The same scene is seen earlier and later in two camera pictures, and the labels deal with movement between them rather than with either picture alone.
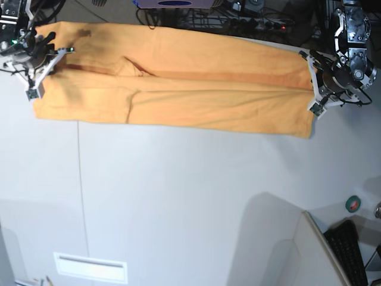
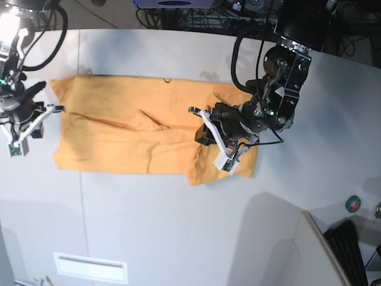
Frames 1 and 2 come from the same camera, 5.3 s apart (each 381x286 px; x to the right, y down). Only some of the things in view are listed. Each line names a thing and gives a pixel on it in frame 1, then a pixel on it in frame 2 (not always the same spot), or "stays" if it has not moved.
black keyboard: [343, 240] stays
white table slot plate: [91, 267] stays
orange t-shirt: [165, 75] -> [140, 125]
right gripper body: [331, 76] -> [234, 122]
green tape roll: [353, 204] stays
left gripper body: [38, 49] -> [21, 107]
